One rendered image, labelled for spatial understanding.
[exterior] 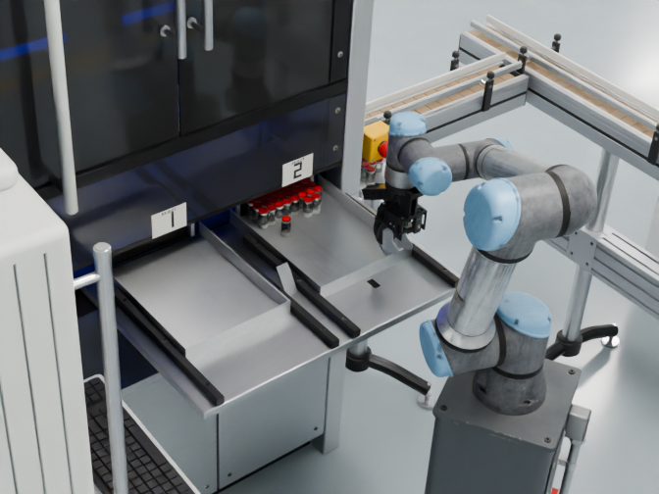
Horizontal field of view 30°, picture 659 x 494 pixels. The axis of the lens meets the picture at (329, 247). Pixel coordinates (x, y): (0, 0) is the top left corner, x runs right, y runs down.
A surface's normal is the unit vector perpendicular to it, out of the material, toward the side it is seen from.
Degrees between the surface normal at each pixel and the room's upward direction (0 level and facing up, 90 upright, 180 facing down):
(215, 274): 0
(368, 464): 0
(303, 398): 90
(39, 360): 90
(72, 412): 90
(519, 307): 7
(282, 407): 90
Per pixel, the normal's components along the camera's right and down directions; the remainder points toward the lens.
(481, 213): -0.91, 0.08
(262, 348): 0.05, -0.79
